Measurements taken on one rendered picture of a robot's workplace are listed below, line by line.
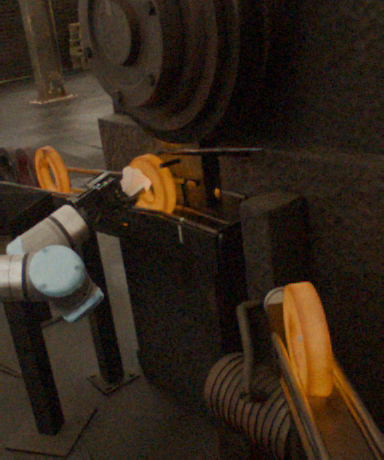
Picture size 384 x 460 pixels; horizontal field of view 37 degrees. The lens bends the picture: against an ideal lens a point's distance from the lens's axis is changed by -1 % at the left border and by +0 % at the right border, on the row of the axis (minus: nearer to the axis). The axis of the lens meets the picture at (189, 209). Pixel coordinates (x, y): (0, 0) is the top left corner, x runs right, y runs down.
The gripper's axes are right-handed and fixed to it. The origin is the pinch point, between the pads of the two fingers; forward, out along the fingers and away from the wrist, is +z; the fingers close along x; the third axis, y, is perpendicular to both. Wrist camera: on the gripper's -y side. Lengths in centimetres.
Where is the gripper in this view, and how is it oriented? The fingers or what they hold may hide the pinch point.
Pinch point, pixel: (149, 179)
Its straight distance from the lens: 136.5
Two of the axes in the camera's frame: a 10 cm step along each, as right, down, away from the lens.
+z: 7.1, -5.6, 4.2
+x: -6.2, -2.1, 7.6
